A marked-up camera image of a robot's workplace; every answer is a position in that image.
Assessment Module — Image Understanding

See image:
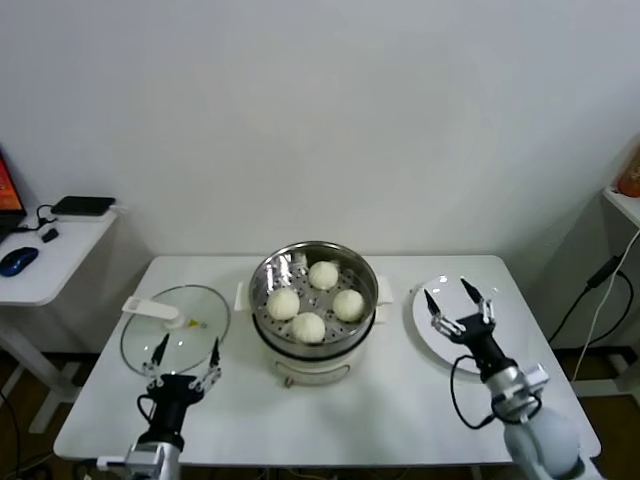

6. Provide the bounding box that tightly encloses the black flat device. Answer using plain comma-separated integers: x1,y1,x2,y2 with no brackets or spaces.
51,195,116,217

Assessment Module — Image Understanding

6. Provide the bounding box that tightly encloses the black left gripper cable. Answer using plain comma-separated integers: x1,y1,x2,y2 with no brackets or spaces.
137,393,157,427

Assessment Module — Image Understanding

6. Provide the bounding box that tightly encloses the laptop with orange screen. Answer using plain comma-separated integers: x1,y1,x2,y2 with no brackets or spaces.
0,147,27,236

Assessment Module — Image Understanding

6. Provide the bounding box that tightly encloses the white side desk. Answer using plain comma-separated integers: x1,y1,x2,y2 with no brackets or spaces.
0,212,129,436

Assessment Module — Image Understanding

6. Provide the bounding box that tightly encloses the white electric cooker pot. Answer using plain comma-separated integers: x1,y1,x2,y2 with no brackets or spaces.
251,319,389,390

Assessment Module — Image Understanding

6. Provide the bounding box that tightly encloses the glass lid white handle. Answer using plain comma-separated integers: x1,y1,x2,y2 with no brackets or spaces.
119,283,231,376

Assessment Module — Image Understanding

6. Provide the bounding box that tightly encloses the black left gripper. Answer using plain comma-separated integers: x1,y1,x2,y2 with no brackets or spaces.
141,333,223,445

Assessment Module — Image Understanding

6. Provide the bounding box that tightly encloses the white round plate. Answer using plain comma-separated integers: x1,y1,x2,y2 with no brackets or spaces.
410,272,529,376

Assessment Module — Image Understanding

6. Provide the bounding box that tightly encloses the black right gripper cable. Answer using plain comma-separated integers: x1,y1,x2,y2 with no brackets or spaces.
451,353,507,431

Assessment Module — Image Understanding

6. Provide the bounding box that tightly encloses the black desk cable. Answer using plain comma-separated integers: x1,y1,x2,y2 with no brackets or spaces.
17,202,57,234

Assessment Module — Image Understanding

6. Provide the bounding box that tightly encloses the black power adapter cable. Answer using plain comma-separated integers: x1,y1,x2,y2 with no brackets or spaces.
548,254,635,347

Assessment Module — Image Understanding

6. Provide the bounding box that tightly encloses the blue computer mouse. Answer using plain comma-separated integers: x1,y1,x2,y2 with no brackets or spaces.
0,246,40,278

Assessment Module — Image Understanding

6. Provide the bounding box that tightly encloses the white steamed baozi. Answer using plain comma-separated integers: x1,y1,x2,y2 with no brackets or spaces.
308,260,340,291
266,289,301,322
331,289,365,323
290,311,326,345

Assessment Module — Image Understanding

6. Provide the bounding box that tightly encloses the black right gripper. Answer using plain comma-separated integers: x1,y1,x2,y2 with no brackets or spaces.
423,277,519,383

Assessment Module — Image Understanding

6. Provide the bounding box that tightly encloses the stainless steel steamer basket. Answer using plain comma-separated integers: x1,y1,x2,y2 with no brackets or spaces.
233,240,395,354

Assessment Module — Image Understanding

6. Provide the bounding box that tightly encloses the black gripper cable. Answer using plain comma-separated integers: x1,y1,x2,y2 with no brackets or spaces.
137,393,157,427
451,353,507,431

